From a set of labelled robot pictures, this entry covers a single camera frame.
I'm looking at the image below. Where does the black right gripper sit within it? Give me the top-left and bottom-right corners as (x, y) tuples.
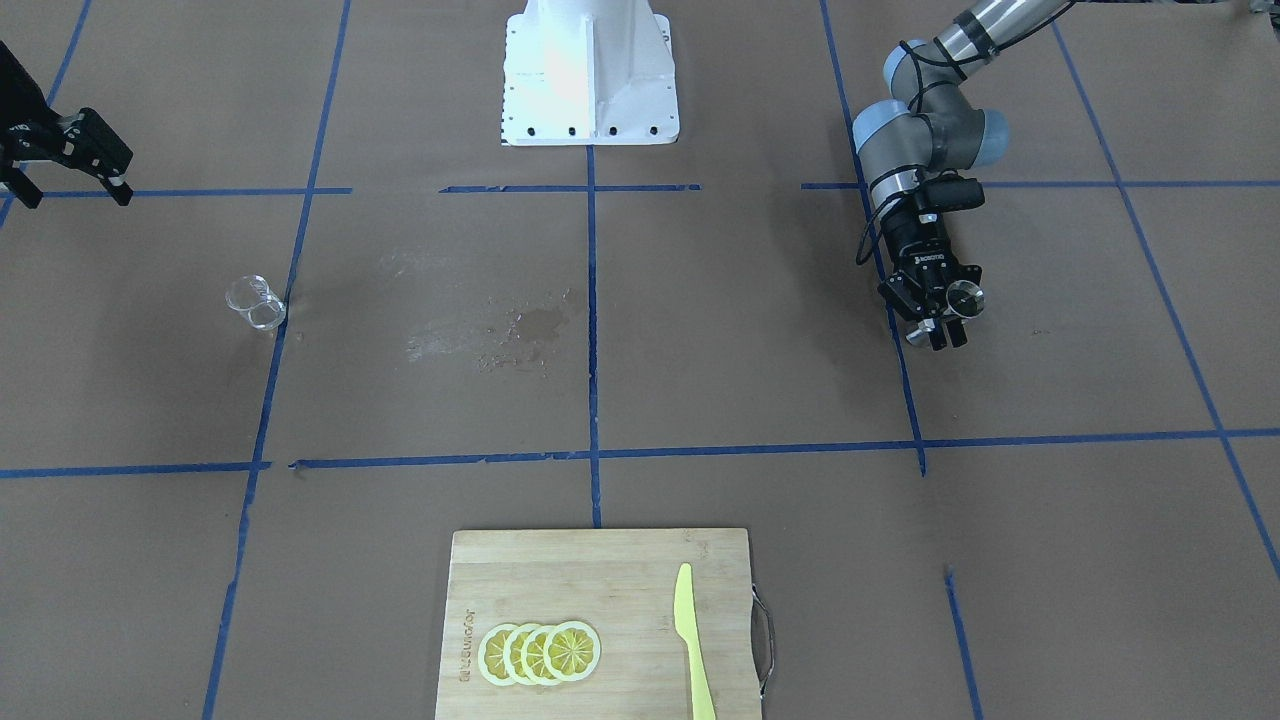
(1, 44), (134, 209)

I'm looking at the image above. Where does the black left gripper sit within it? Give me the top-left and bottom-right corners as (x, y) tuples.
(879, 197), (982, 351)

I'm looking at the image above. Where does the steel measuring jigger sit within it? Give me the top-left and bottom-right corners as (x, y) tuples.
(906, 281), (986, 340)

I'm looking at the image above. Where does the clear glass cup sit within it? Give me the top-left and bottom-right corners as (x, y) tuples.
(225, 275), (287, 331)

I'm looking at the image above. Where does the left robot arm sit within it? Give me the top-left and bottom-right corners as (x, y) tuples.
(851, 1), (1070, 350)

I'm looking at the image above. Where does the yellow plastic knife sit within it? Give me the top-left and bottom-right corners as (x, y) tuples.
(673, 562), (716, 719)

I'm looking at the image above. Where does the wooden cutting board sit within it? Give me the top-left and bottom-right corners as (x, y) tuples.
(435, 528), (763, 719)

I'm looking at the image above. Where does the lemon slice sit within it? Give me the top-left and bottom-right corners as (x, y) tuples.
(479, 623), (517, 687)
(502, 623), (540, 685)
(518, 625), (561, 687)
(543, 620), (602, 682)

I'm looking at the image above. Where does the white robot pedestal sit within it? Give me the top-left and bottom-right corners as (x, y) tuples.
(500, 1), (681, 147)

